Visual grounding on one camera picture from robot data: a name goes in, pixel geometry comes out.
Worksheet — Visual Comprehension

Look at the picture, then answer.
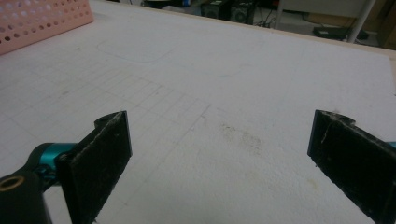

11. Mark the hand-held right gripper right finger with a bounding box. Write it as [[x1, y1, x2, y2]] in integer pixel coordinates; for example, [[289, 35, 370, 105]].
[[307, 109, 396, 224]]

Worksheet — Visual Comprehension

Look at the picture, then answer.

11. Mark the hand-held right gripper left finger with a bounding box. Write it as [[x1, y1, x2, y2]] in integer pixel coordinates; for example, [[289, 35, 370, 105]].
[[55, 110, 134, 224]]

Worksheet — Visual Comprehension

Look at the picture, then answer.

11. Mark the black flat device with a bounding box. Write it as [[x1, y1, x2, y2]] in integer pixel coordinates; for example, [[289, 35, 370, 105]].
[[312, 26, 370, 41]]

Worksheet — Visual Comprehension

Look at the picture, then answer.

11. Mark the white desk leg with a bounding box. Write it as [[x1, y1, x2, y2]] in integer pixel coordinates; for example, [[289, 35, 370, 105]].
[[346, 0, 376, 44], [273, 0, 286, 31]]

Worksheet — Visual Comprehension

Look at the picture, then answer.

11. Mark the white foam mat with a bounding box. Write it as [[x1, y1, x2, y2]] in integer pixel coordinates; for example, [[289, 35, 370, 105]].
[[0, 0, 396, 224]]

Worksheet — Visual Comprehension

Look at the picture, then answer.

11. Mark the pink perforated plastic basket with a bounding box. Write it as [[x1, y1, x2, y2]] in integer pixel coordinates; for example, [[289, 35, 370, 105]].
[[0, 0, 94, 56]]

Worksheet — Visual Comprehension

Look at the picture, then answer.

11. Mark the black computer tower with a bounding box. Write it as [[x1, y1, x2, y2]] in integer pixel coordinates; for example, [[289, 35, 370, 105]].
[[200, 0, 232, 21], [230, 0, 259, 25]]

